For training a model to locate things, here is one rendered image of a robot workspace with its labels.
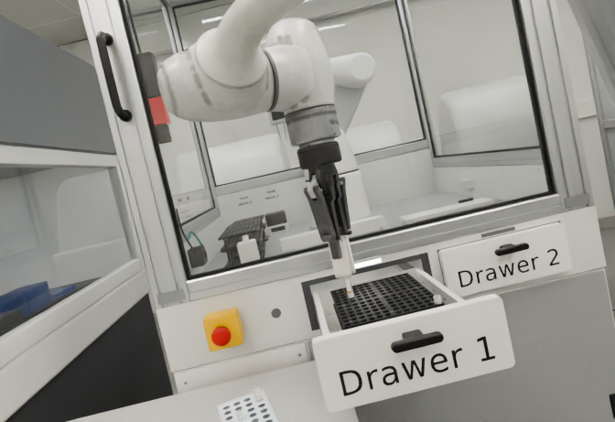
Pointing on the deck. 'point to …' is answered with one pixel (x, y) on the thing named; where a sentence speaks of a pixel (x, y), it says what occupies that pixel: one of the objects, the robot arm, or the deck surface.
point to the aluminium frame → (563, 91)
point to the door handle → (111, 75)
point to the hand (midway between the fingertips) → (341, 256)
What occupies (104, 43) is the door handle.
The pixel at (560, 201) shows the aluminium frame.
